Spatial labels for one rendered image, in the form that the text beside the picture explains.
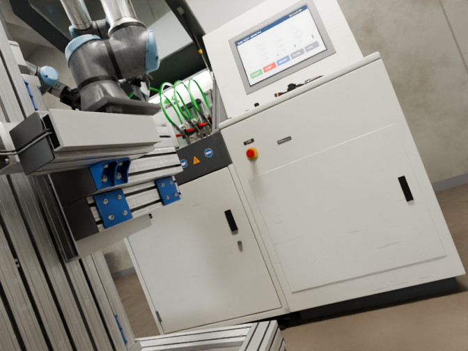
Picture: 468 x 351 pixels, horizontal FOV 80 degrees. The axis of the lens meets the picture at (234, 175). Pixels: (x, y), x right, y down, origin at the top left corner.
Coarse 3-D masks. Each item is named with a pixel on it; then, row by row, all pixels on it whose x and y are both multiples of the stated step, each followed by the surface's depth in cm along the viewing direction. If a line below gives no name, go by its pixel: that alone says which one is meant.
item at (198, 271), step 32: (192, 192) 133; (224, 192) 128; (160, 224) 139; (192, 224) 134; (224, 224) 130; (160, 256) 141; (192, 256) 136; (224, 256) 132; (256, 256) 127; (160, 288) 143; (192, 288) 138; (224, 288) 133; (256, 288) 129; (160, 320) 144; (192, 320) 140
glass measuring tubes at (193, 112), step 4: (196, 100) 180; (200, 100) 182; (188, 104) 182; (192, 104) 181; (200, 104) 183; (184, 108) 183; (188, 108) 183; (192, 108) 185; (200, 108) 181; (184, 112) 184; (192, 112) 185; (196, 112) 182; (204, 112) 183; (192, 116) 183; (196, 116) 182; (200, 120) 182; (204, 120) 181; (188, 124) 184; (192, 128) 184; (208, 128) 181; (208, 132) 181; (204, 136) 182; (196, 140) 184
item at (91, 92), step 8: (88, 80) 79; (96, 80) 79; (104, 80) 80; (112, 80) 82; (80, 88) 80; (88, 88) 79; (96, 88) 79; (104, 88) 79; (112, 88) 80; (120, 88) 84; (88, 96) 78; (96, 96) 78; (112, 96) 79; (120, 96) 81; (88, 104) 78
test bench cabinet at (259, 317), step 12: (240, 192) 126; (252, 216) 126; (252, 228) 127; (132, 252) 145; (264, 252) 126; (276, 276) 126; (144, 288) 145; (276, 288) 126; (264, 312) 129; (276, 312) 127; (288, 312) 126; (216, 324) 136; (228, 324) 134; (240, 324) 140
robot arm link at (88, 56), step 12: (84, 36) 80; (96, 36) 82; (72, 48) 79; (84, 48) 79; (96, 48) 80; (108, 48) 81; (72, 60) 80; (84, 60) 79; (96, 60) 80; (108, 60) 81; (72, 72) 81; (84, 72) 79; (96, 72) 79; (108, 72) 82; (120, 72) 84
